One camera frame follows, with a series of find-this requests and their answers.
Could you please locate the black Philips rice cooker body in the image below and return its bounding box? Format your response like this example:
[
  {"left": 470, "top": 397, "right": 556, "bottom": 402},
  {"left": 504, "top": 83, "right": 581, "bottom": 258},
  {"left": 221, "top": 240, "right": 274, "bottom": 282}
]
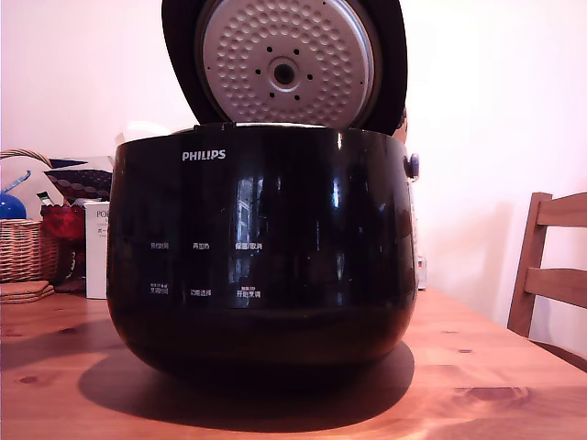
[{"left": 105, "top": 122, "right": 421, "bottom": 369}]

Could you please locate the woven wicker basket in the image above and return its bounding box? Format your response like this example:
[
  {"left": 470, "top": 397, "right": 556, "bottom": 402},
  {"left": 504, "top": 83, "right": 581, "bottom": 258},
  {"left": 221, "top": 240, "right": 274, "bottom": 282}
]
[{"left": 0, "top": 148, "right": 61, "bottom": 284}]

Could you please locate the black rice cooker lid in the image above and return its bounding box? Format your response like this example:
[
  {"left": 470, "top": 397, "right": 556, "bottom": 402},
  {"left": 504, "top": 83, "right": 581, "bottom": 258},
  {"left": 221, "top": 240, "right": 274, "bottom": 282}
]
[{"left": 161, "top": 0, "right": 409, "bottom": 138}]

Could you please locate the blue glass ornament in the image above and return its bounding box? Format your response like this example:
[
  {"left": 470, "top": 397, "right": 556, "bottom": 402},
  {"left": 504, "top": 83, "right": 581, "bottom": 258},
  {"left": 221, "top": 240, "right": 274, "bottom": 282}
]
[{"left": 0, "top": 170, "right": 32, "bottom": 221}]

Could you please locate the white printed carton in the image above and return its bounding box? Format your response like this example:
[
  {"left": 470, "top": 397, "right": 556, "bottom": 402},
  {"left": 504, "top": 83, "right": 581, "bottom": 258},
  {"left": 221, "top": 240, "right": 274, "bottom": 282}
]
[{"left": 84, "top": 201, "right": 113, "bottom": 300}]

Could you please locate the tan woven hat dark band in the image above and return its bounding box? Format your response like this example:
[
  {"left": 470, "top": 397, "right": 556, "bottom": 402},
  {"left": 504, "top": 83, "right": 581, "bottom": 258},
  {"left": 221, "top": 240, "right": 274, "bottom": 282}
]
[{"left": 392, "top": 106, "right": 410, "bottom": 144}]

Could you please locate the white paper bag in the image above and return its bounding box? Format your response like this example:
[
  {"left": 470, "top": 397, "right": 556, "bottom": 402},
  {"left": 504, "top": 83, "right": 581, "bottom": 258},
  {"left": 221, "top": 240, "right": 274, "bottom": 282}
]
[{"left": 113, "top": 120, "right": 176, "bottom": 160}]

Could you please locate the stack of cork coasters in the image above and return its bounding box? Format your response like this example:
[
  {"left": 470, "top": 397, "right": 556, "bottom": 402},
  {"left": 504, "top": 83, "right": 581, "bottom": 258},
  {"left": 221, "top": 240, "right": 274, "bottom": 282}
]
[{"left": 0, "top": 280, "right": 56, "bottom": 305}]

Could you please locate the wooden chair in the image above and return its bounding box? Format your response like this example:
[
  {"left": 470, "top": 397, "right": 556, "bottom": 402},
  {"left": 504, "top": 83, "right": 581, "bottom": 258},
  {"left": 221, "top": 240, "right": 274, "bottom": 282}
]
[{"left": 506, "top": 192, "right": 587, "bottom": 370}]

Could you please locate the dotted dark patterned bag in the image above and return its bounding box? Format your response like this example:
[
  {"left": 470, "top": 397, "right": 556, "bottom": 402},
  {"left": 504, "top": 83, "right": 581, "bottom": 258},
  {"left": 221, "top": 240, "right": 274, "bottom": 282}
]
[{"left": 43, "top": 157, "right": 116, "bottom": 205}]

